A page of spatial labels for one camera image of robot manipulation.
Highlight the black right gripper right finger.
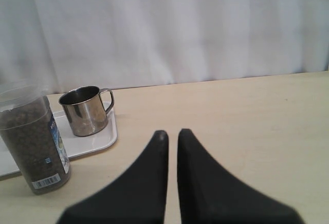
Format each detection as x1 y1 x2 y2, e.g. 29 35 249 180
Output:
177 128 304 223

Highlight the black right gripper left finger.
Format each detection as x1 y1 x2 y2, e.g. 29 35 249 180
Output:
58 130 169 223

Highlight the steel mug with kibble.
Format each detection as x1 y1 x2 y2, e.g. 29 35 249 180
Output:
59 86 115 137

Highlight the clear plastic tall container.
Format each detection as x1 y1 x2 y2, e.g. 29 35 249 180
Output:
1 80 71 195

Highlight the white plastic tray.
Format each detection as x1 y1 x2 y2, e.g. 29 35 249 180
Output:
1 109 117 177

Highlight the white curtain backdrop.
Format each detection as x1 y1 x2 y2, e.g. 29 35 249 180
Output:
1 0 328 93

